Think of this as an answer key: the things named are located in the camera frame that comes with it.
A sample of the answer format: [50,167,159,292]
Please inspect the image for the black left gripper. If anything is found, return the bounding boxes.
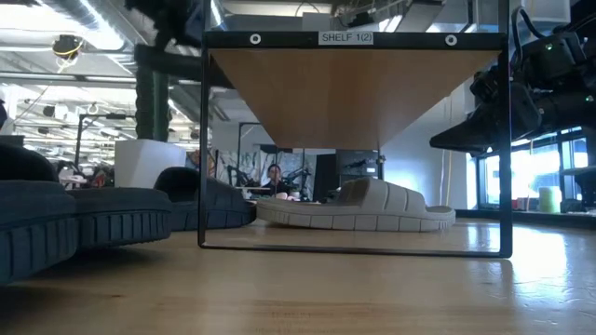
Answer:
[123,0,204,48]

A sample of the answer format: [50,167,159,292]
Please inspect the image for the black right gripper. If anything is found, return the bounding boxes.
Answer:
[428,64,546,158]

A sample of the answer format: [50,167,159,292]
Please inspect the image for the grey rubber slide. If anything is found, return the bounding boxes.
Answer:
[255,176,457,234]

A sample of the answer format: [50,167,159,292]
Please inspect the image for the black rubber slide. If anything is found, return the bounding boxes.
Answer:
[153,166,258,233]
[0,142,174,251]
[0,179,79,287]

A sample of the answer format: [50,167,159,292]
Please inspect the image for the yellow-green cylinder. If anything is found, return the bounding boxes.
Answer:
[537,185,562,215]

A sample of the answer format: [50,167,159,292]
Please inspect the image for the black cabinet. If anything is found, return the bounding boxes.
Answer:
[334,148,381,188]

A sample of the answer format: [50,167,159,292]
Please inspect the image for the white box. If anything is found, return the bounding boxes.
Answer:
[113,139,188,190]

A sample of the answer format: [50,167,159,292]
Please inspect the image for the person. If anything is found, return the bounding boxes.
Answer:
[259,163,293,202]

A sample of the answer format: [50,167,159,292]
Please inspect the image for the black aluminium table frame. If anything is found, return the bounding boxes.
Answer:
[454,208,596,230]

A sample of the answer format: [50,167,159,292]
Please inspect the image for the wooden shelf black frame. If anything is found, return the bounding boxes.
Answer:
[196,0,514,260]

